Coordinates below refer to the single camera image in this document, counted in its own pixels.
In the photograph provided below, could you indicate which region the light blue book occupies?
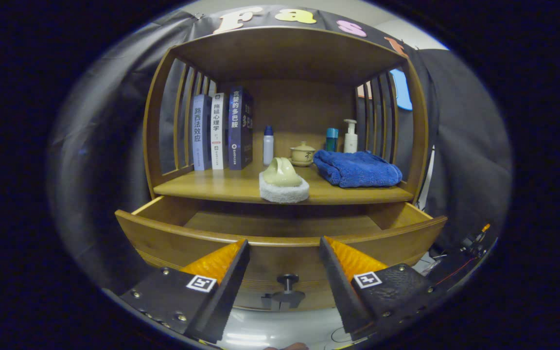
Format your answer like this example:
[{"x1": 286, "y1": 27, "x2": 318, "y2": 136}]
[{"x1": 192, "y1": 94, "x2": 213, "y2": 171}]

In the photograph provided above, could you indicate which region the orange black tool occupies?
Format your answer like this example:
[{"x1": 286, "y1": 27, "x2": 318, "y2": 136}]
[{"x1": 470, "y1": 224, "x2": 492, "y2": 251}]

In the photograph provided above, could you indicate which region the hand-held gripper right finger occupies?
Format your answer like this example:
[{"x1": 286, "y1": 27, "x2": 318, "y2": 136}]
[{"x1": 319, "y1": 236, "x2": 448, "y2": 341}]

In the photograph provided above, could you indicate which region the small white bottle blue cap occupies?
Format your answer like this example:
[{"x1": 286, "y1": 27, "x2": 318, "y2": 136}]
[{"x1": 262, "y1": 125, "x2": 275, "y2": 166}]

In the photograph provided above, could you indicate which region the white pump bottle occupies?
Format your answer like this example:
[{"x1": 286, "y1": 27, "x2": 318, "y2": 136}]
[{"x1": 343, "y1": 119, "x2": 359, "y2": 154}]

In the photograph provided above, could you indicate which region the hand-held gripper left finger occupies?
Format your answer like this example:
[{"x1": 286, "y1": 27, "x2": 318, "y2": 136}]
[{"x1": 120, "y1": 238, "x2": 251, "y2": 344}]

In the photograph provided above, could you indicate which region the folded blue towel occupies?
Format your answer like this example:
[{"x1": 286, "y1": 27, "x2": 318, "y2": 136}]
[{"x1": 313, "y1": 149, "x2": 403, "y2": 189}]

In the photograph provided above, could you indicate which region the dark blue book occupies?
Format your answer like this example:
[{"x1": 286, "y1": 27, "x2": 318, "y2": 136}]
[{"x1": 227, "y1": 87, "x2": 255, "y2": 171}]

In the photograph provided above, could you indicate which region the white book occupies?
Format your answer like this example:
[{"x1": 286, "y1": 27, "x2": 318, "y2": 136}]
[{"x1": 210, "y1": 92, "x2": 228, "y2": 170}]

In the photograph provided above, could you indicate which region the red cable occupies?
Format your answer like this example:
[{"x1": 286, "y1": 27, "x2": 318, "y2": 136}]
[{"x1": 436, "y1": 257, "x2": 480, "y2": 287}]

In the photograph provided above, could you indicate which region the black backdrop cloth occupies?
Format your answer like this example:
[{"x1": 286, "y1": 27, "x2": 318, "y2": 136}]
[{"x1": 49, "y1": 5, "x2": 511, "y2": 292}]

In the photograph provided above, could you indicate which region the beige lidded tea cup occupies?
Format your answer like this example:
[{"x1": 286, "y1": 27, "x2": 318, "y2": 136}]
[{"x1": 289, "y1": 141, "x2": 316, "y2": 168}]

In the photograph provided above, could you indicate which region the wooden drawer with black knob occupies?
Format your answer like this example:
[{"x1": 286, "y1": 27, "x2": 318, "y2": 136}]
[{"x1": 115, "y1": 195, "x2": 448, "y2": 313}]

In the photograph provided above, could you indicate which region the wooden countertop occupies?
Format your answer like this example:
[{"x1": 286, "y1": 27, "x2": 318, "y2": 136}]
[{"x1": 153, "y1": 163, "x2": 414, "y2": 205}]

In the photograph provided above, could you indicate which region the green handled scrub sponge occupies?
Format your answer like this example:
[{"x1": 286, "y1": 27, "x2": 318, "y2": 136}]
[{"x1": 259, "y1": 157, "x2": 310, "y2": 204}]

